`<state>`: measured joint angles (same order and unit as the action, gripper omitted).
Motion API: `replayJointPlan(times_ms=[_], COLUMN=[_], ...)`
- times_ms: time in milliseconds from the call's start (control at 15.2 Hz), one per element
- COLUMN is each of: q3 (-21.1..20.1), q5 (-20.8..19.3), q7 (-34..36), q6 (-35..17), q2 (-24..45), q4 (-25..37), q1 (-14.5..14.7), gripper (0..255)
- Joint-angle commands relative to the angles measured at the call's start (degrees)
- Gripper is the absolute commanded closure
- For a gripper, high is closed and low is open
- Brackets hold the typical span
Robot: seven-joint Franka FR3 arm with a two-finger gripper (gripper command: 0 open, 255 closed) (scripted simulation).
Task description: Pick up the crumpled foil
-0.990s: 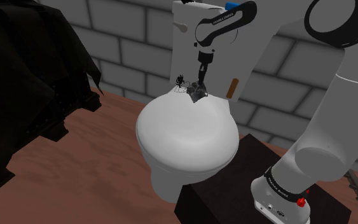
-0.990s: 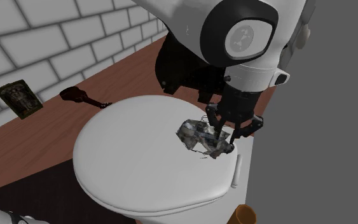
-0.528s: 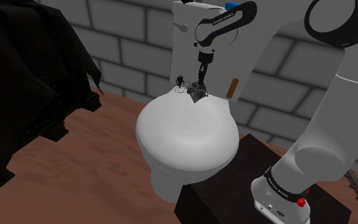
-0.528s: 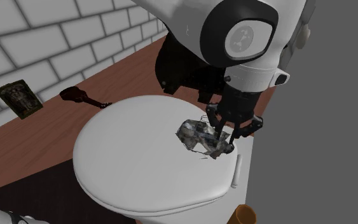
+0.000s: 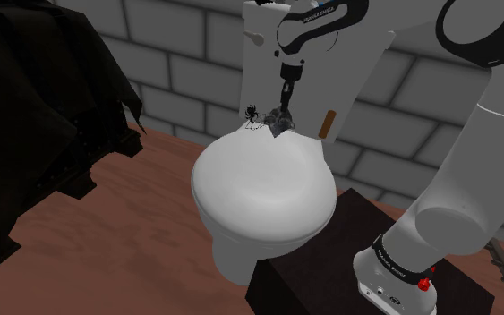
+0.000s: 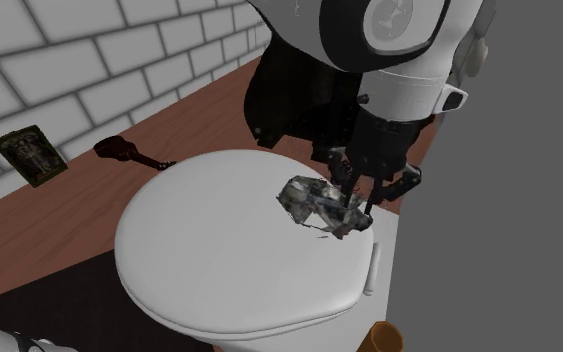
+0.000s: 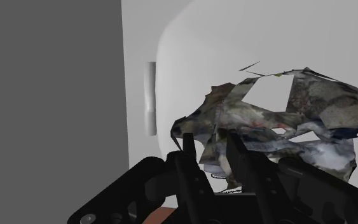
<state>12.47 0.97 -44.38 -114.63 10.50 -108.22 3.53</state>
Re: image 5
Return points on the small black spiky figure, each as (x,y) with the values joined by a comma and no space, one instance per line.
(251,114)

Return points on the grey rock-shaped object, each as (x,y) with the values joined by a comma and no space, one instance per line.
(279,121)

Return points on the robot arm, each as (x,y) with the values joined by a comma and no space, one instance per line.
(465,183)

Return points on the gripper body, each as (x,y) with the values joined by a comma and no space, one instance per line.
(291,72)

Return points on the brown stick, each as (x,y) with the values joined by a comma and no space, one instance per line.
(327,124)

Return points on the white toilet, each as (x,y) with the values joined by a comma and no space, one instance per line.
(260,183)

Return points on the large black furniture piece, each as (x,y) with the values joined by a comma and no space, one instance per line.
(29,109)

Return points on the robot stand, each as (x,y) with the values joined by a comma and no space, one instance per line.
(321,261)

